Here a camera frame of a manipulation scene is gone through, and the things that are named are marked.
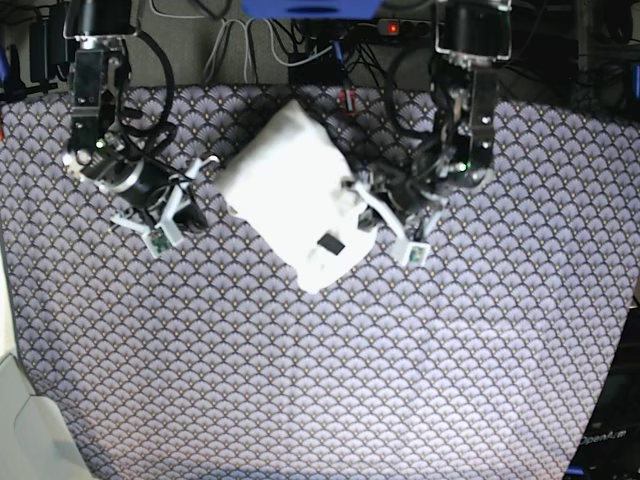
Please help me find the black power strip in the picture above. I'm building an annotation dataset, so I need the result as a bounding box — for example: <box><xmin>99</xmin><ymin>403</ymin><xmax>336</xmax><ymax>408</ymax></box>
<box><xmin>376</xmin><ymin>18</ymin><xmax>432</xmax><ymax>38</ymax></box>

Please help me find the red table clamp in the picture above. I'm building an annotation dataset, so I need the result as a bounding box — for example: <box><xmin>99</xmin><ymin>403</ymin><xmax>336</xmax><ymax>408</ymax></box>
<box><xmin>339</xmin><ymin>88</ymin><xmax>357</xmax><ymax>115</ymax></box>

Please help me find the white cable bundle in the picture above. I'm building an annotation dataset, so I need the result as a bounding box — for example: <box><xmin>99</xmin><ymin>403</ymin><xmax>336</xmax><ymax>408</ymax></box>
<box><xmin>199</xmin><ymin>12</ymin><xmax>335</xmax><ymax>86</ymax></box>

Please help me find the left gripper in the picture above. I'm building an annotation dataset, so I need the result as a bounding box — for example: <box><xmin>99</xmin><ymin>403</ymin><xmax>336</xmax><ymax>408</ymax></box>
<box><xmin>317</xmin><ymin>161</ymin><xmax>448</xmax><ymax>255</ymax></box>

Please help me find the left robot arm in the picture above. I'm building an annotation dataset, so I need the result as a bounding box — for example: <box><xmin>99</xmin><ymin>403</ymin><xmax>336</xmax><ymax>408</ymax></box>
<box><xmin>341</xmin><ymin>1</ymin><xmax>512</xmax><ymax>250</ymax></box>

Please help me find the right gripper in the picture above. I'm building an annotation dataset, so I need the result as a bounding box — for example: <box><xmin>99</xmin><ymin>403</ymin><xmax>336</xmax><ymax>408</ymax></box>
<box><xmin>94</xmin><ymin>157</ymin><xmax>209</xmax><ymax>236</ymax></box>

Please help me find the blue box at top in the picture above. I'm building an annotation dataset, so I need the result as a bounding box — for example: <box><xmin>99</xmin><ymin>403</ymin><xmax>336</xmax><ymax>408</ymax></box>
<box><xmin>242</xmin><ymin>0</ymin><xmax>383</xmax><ymax>20</ymax></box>

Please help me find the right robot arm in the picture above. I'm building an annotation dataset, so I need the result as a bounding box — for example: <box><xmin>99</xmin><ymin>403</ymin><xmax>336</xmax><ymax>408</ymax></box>
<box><xmin>63</xmin><ymin>1</ymin><xmax>208</xmax><ymax>244</ymax></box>

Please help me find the white printed T-shirt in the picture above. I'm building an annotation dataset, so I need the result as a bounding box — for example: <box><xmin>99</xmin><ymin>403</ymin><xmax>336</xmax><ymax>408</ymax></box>
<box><xmin>215</xmin><ymin>100</ymin><xmax>378</xmax><ymax>294</ymax></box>

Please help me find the fan-patterned grey tablecloth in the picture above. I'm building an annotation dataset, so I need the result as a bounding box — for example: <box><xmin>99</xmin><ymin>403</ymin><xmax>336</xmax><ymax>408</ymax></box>
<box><xmin>1</xmin><ymin>95</ymin><xmax>639</xmax><ymax>479</ymax></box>

